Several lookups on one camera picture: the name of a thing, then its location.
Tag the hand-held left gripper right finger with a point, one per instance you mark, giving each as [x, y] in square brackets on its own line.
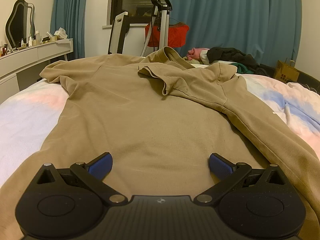
[220, 166]

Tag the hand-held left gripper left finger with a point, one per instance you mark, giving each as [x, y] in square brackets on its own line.
[101, 166]

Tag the tan printed t-shirt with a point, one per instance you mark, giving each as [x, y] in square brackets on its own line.
[150, 117]

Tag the pastel blanket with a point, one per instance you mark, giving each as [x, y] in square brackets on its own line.
[25, 120]

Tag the green garment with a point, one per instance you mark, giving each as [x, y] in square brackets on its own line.
[243, 68]

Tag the yellow garment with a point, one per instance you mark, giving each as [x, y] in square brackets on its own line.
[192, 61]

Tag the black garment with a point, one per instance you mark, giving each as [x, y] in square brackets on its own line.
[230, 53]

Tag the yellow paper bag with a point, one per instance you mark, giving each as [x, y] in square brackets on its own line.
[285, 72]

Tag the pink garment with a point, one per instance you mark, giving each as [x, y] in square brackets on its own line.
[197, 53]

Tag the black sofa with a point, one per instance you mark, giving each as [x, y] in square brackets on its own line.
[306, 77]

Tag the white folded board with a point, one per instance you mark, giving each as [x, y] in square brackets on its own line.
[117, 35]

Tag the white vanity desk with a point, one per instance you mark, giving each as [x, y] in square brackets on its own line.
[27, 55]

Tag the red garment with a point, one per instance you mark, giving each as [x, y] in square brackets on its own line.
[177, 35]

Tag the white tissue box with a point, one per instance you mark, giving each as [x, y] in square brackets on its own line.
[61, 33]

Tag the row of cosmetic bottles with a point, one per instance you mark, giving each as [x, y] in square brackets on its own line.
[37, 37]

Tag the garment steamer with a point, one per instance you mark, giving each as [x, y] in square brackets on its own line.
[163, 30]

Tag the narrow blue curtain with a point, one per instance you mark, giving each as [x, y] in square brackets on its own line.
[70, 17]

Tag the wide blue curtain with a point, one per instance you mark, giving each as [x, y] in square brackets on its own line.
[237, 12]

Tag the wavy vanity mirror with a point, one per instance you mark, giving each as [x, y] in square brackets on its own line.
[17, 25]

